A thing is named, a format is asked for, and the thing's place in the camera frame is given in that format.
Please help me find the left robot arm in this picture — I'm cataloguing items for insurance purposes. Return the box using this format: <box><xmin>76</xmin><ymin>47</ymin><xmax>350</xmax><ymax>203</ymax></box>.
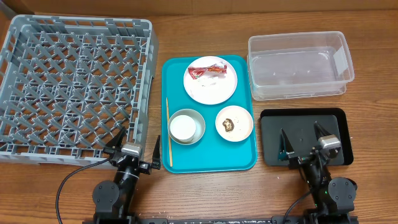
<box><xmin>93</xmin><ymin>128</ymin><xmax>161</xmax><ymax>223</ymax></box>

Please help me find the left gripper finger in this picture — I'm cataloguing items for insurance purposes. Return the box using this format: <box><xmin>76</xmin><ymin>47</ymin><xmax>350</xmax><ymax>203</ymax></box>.
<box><xmin>152</xmin><ymin>135</ymin><xmax>161</xmax><ymax>170</ymax></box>
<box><xmin>104</xmin><ymin>127</ymin><xmax>126</xmax><ymax>149</ymax></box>

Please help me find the grey bowl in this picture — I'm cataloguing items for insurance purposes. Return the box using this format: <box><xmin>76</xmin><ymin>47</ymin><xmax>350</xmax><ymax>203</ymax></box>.
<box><xmin>169</xmin><ymin>109</ymin><xmax>206</xmax><ymax>145</ymax></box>

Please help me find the white napkin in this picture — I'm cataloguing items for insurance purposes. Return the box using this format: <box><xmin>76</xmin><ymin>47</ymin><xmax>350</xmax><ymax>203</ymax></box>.
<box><xmin>198</xmin><ymin>76</ymin><xmax>218</xmax><ymax>87</ymax></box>

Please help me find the brown food scrap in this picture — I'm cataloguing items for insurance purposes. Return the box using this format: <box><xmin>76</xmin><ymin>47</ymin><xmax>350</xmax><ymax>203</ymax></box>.
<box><xmin>222</xmin><ymin>118</ymin><xmax>234</xmax><ymax>132</ymax></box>

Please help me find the teal serving tray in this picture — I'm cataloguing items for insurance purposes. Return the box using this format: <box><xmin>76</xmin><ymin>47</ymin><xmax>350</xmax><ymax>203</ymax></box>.
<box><xmin>161</xmin><ymin>55</ymin><xmax>257</xmax><ymax>174</ymax></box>

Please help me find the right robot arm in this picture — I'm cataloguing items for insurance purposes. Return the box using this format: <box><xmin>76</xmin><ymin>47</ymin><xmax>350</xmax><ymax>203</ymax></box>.
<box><xmin>279</xmin><ymin>122</ymin><xmax>359</xmax><ymax>224</ymax></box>

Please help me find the clear plastic bin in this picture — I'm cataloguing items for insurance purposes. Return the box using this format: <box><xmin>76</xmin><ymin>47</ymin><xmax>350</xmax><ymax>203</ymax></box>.
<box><xmin>247</xmin><ymin>31</ymin><xmax>354</xmax><ymax>101</ymax></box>

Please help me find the small pink plate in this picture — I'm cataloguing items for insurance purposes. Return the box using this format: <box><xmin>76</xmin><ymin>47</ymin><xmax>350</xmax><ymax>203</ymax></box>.
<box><xmin>215</xmin><ymin>105</ymin><xmax>254</xmax><ymax>142</ymax></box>

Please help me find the large white plate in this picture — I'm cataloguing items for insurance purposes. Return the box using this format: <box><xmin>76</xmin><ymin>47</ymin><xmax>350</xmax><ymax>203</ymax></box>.
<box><xmin>183</xmin><ymin>56</ymin><xmax>238</xmax><ymax>105</ymax></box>

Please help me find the black tray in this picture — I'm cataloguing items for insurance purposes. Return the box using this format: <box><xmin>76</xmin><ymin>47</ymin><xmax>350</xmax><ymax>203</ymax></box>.
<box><xmin>260</xmin><ymin>108</ymin><xmax>354</xmax><ymax>166</ymax></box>

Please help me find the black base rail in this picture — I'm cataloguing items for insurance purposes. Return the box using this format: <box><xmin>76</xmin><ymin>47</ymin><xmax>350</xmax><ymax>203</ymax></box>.
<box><xmin>82</xmin><ymin>214</ymin><xmax>360</xmax><ymax>224</ymax></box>

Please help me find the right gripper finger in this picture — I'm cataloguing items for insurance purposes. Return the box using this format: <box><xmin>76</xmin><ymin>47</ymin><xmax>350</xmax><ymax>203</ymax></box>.
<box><xmin>313</xmin><ymin>121</ymin><xmax>330</xmax><ymax>140</ymax></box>
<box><xmin>278</xmin><ymin>129</ymin><xmax>294</xmax><ymax>161</ymax></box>

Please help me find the white cup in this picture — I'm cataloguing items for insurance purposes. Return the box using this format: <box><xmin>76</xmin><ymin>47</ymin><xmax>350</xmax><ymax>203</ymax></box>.
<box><xmin>170</xmin><ymin>115</ymin><xmax>197</xmax><ymax>142</ymax></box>

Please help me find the red snack wrapper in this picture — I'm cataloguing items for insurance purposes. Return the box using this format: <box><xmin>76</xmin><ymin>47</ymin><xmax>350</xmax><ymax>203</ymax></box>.
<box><xmin>188</xmin><ymin>62</ymin><xmax>227</xmax><ymax>80</ymax></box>

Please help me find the grey dish rack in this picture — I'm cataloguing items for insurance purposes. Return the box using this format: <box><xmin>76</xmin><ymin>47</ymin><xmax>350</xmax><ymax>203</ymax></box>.
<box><xmin>1</xmin><ymin>15</ymin><xmax>159</xmax><ymax>166</ymax></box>

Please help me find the wooden chopstick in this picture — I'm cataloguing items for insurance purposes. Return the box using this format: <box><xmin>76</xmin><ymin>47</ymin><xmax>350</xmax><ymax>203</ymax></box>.
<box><xmin>165</xmin><ymin>97</ymin><xmax>173</xmax><ymax>167</ymax></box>

